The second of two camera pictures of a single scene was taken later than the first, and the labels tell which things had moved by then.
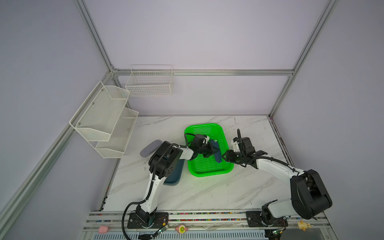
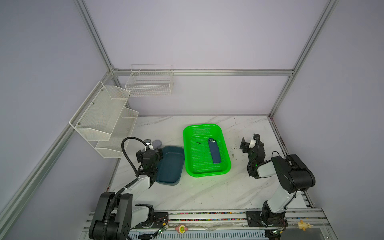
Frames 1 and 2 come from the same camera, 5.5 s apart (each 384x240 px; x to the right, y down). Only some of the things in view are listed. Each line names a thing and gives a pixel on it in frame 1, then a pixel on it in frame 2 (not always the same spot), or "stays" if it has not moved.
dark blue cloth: (218, 155) stays
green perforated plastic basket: (200, 166) stays
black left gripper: (211, 150) to (139, 156)
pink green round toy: (181, 229) stays
